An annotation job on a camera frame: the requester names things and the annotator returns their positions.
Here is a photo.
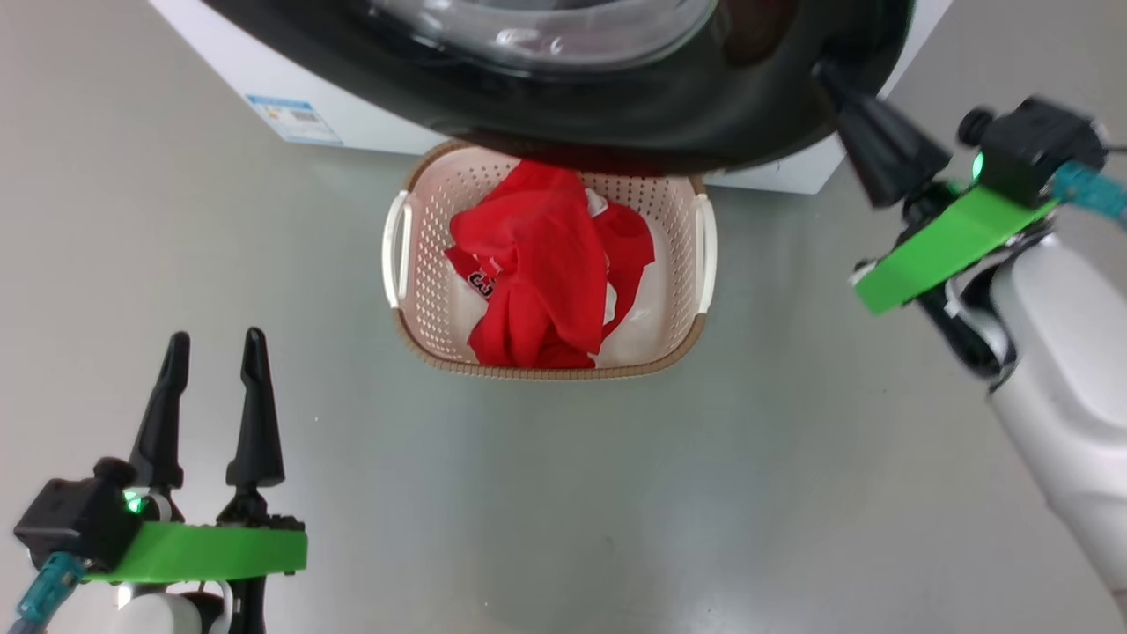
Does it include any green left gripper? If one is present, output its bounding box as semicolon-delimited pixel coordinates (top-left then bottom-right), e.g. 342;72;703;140
84;328;309;585

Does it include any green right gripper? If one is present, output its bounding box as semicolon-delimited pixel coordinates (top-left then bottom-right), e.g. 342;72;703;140
814;57;1059;316

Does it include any black round glass washer door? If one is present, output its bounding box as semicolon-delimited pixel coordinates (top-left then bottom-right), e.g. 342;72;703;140
203;0;917;176

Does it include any red and white garment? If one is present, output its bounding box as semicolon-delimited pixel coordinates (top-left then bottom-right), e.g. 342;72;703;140
445;158;657;370

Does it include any cream laundry basket brown rim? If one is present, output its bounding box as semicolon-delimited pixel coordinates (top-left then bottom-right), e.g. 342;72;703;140
381;139;718;382

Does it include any white front-load washing machine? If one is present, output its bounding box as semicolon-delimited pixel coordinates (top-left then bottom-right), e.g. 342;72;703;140
148;0;954;195

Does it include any blue energy label sticker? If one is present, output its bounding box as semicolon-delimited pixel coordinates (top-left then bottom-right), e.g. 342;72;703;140
246;93;343;147

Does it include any right cable teal connector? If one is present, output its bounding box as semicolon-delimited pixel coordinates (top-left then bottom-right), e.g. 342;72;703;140
1048;141;1127;223

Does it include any cable teal connector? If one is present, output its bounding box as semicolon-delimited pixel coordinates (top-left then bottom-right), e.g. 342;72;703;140
0;552;85;634
1048;141;1127;223

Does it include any left cable teal connector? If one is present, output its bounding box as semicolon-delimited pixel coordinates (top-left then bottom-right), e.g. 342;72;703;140
0;552;85;634

